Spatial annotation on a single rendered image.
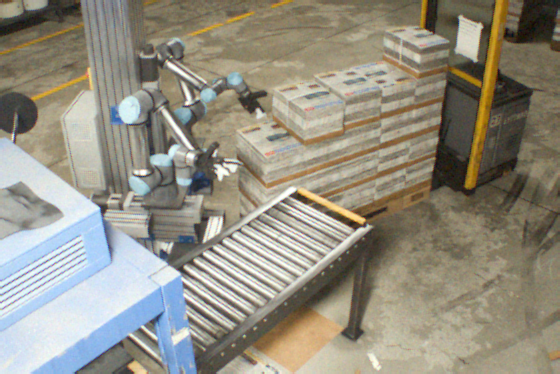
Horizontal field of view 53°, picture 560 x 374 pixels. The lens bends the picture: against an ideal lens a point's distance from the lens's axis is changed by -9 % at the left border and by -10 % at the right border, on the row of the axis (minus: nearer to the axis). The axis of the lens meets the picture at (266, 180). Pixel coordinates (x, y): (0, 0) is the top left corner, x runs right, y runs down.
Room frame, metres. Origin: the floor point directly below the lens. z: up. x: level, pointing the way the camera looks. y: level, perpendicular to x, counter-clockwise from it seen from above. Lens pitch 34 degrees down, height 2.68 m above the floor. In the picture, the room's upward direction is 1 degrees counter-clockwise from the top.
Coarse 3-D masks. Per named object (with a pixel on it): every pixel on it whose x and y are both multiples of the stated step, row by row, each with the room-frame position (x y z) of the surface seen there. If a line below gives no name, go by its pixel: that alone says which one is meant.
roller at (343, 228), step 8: (288, 200) 2.59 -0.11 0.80; (296, 208) 2.54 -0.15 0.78; (304, 208) 2.52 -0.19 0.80; (312, 216) 2.47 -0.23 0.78; (320, 216) 2.45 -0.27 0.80; (328, 224) 2.40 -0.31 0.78; (336, 224) 2.38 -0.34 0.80; (344, 224) 2.37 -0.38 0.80; (344, 232) 2.33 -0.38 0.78; (352, 232) 2.31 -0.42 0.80
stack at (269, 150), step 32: (256, 128) 3.30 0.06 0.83; (384, 128) 3.42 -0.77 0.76; (256, 160) 3.08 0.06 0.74; (288, 160) 3.05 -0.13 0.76; (320, 160) 3.16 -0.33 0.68; (352, 160) 3.29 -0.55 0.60; (384, 160) 3.44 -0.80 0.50; (256, 192) 3.09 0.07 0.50; (320, 192) 3.17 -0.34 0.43; (352, 192) 3.30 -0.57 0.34; (384, 192) 3.45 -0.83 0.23
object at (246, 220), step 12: (288, 192) 2.66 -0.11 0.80; (264, 204) 2.56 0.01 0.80; (276, 204) 2.56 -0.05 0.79; (252, 216) 2.45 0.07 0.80; (228, 228) 2.36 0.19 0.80; (240, 228) 2.37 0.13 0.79; (216, 240) 2.27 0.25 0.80; (192, 252) 2.18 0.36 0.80; (180, 264) 2.09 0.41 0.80; (192, 264) 2.12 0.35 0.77
